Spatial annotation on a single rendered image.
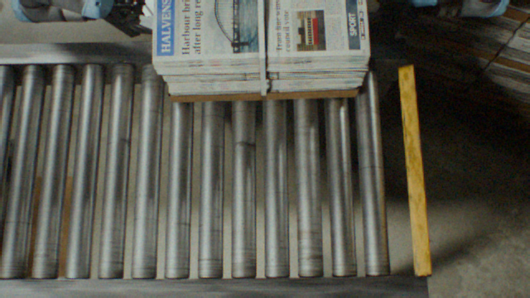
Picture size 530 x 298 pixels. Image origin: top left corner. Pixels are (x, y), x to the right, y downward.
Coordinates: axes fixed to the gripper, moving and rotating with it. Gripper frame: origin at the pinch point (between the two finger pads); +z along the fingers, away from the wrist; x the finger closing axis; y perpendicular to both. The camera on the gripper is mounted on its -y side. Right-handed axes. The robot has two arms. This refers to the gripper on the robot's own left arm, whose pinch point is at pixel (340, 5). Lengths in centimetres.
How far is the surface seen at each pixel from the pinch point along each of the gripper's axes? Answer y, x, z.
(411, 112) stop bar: 2.0, 25.9, -12.7
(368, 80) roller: -0.1, 17.8, -4.7
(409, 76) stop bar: 1.9, 17.9, -13.0
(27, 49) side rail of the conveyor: 0, 9, 68
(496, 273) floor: -79, 55, -59
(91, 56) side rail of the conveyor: 0, 11, 54
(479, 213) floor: -80, 34, -56
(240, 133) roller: -0.1, 28.9, 22.1
